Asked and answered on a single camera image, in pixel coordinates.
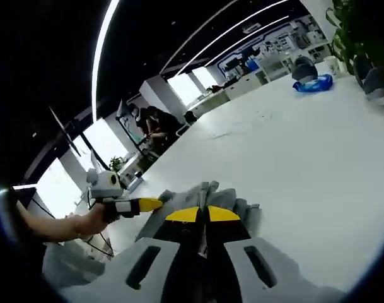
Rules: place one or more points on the small pale box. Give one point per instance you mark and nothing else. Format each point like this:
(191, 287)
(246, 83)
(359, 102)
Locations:
(136, 183)

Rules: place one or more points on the blue wipes packet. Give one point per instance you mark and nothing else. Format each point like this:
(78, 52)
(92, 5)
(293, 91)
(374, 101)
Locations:
(313, 85)

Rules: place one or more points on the long ceiling light strip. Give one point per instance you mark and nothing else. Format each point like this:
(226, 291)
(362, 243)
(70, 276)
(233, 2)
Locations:
(94, 82)

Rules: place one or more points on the white cup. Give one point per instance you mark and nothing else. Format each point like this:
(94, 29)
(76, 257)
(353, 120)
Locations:
(334, 66)

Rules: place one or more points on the small background plant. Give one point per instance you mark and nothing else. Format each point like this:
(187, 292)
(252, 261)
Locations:
(116, 163)

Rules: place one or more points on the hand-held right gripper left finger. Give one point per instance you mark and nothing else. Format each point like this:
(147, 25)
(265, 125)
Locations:
(131, 271)

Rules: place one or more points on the person's left hand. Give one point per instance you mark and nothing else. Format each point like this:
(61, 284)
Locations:
(90, 221)

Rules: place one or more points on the green potted plant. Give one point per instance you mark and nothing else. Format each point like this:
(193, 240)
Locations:
(365, 31)

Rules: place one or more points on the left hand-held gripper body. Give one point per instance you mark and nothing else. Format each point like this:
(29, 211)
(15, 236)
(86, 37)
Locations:
(105, 187)

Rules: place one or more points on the grey towel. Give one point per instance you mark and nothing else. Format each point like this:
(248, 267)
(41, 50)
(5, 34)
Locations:
(223, 197)

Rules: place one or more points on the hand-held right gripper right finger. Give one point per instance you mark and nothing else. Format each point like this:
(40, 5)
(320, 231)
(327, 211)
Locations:
(273, 268)

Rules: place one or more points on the grey rounded object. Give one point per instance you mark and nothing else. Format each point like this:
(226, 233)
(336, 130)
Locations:
(303, 67)
(376, 83)

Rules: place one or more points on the white table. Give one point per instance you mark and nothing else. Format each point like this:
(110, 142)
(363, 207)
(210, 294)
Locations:
(289, 158)

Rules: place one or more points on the white cabinets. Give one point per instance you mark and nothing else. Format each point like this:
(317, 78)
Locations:
(245, 83)

